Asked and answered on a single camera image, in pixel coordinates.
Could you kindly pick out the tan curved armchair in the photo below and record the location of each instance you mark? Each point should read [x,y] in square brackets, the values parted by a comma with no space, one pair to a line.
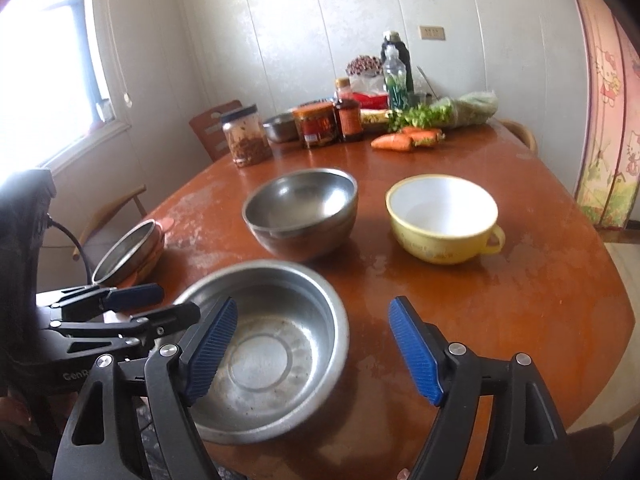
[629,410]
[112,215]
[522,132]

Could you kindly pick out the clear plastic bottle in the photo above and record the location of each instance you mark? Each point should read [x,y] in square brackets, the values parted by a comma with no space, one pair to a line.
[395,75]

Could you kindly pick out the metal pan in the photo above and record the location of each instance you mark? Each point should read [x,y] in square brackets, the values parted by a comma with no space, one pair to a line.
[122,255]

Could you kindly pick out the wooden slat-back chair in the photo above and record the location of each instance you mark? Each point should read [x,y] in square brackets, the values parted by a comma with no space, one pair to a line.
[210,130]

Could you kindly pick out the cartoon printed sliding door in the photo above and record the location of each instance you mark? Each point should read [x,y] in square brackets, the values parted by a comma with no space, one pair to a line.
[610,135]

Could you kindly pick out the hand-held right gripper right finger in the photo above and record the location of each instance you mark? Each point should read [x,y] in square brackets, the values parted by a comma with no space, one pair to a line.
[415,350]

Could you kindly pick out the bag of leafy greens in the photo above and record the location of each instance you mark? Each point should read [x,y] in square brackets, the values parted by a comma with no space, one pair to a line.
[465,107]

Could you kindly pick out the dark sauce bottle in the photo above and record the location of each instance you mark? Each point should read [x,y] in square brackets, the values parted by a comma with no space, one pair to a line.
[349,117]

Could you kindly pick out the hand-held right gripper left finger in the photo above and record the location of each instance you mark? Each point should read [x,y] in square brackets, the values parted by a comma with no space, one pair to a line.
[212,350]

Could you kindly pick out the wide steel bowl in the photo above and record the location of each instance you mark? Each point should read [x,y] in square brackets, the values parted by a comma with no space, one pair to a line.
[280,340]

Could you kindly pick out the window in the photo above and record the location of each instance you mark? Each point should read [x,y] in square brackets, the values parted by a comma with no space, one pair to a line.
[50,70]

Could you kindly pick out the black-lidded clear jar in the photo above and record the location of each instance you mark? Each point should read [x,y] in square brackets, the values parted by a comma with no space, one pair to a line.
[245,140]

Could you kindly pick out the wall socket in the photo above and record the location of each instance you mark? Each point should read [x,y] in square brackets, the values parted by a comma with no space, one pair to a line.
[431,32]

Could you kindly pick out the carrot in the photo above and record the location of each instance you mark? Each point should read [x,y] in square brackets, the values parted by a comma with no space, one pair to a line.
[425,136]
[392,142]

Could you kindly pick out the small steel bowl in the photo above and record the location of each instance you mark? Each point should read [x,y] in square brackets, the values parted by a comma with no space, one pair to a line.
[280,130]

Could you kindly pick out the yellow food packet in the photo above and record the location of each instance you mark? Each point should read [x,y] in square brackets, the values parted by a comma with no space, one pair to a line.
[374,117]

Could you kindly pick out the red tissue packet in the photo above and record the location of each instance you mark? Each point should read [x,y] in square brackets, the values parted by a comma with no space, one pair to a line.
[370,96]

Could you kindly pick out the red-lidded jar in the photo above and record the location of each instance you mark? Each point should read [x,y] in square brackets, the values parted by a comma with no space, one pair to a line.
[315,127]

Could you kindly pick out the deep steel bowl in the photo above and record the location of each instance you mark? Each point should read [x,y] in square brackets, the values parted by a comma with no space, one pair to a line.
[300,200]
[305,249]

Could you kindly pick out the black thermos flask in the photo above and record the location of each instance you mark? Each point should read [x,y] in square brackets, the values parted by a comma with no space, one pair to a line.
[407,60]

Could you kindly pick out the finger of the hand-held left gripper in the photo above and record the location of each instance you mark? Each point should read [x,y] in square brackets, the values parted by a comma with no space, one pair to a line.
[135,295]
[167,316]

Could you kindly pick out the dried flower decoration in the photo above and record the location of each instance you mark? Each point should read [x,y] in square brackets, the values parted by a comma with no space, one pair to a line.
[364,65]

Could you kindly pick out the white windowsill box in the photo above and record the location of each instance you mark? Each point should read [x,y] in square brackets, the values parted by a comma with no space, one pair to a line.
[103,111]

